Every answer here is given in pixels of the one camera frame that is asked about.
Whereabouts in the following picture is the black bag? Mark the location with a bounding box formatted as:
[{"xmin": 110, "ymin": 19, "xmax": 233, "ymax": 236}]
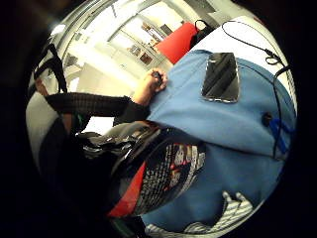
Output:
[{"xmin": 189, "ymin": 19, "xmax": 216, "ymax": 50}]

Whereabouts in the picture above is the red black printed packet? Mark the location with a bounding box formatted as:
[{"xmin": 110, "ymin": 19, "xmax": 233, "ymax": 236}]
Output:
[{"xmin": 108, "ymin": 142, "xmax": 208, "ymax": 218}]

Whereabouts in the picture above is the red chair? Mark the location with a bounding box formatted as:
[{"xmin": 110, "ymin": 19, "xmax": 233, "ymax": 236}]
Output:
[{"xmin": 155, "ymin": 21, "xmax": 200, "ymax": 65}]

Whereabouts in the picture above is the the person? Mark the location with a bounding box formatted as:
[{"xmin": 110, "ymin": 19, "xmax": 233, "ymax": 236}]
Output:
[{"xmin": 25, "ymin": 43, "xmax": 87, "ymax": 173}]

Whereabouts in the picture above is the blue backpack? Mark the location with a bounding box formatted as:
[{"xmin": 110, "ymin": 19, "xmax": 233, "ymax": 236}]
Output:
[{"xmin": 141, "ymin": 49, "xmax": 298, "ymax": 238}]

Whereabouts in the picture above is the black cable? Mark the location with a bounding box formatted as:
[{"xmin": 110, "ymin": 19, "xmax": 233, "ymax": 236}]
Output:
[{"xmin": 220, "ymin": 19, "xmax": 293, "ymax": 161}]

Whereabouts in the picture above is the glass display cabinet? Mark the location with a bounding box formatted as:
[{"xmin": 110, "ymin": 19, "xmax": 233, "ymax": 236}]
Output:
[{"xmin": 108, "ymin": 13, "xmax": 174, "ymax": 68}]

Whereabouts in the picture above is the black smartphone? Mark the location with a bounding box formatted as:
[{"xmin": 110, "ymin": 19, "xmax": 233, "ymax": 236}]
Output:
[{"xmin": 200, "ymin": 52, "xmax": 241, "ymax": 104}]

